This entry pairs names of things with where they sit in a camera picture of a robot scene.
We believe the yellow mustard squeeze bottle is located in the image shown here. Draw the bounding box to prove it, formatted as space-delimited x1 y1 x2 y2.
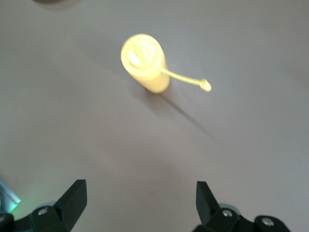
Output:
120 33 212 94

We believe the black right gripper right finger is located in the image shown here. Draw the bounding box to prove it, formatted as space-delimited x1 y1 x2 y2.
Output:
195 180 290 232

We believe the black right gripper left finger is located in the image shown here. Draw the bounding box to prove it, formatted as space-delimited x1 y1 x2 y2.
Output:
0 179 87 232

